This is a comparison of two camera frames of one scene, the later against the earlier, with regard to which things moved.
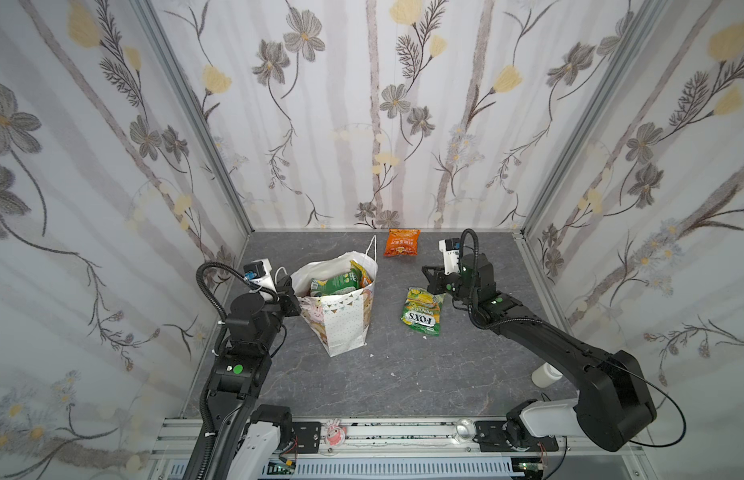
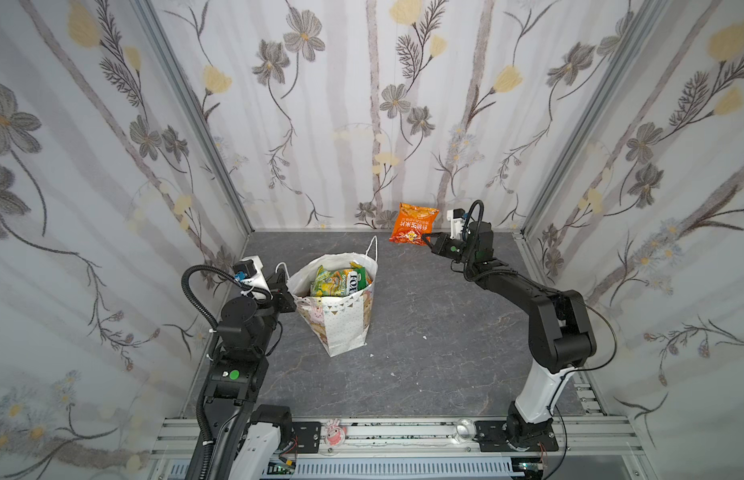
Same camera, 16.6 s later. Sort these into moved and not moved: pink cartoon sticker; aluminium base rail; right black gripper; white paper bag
Moved: right black gripper
Not moved: pink cartoon sticker; aluminium base rail; white paper bag
